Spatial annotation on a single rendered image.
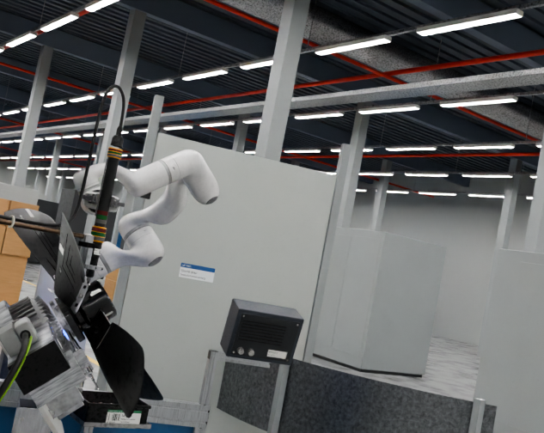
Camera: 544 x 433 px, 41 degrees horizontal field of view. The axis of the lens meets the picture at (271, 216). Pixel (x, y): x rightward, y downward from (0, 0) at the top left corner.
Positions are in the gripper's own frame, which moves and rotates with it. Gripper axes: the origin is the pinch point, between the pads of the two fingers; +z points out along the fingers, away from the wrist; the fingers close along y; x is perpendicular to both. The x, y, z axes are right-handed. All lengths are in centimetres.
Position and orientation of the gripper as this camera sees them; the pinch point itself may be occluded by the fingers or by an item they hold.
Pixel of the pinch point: (104, 200)
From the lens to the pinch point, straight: 224.9
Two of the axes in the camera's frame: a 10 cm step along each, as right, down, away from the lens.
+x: 1.9, -9.8, 0.7
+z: 3.4, 0.0, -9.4
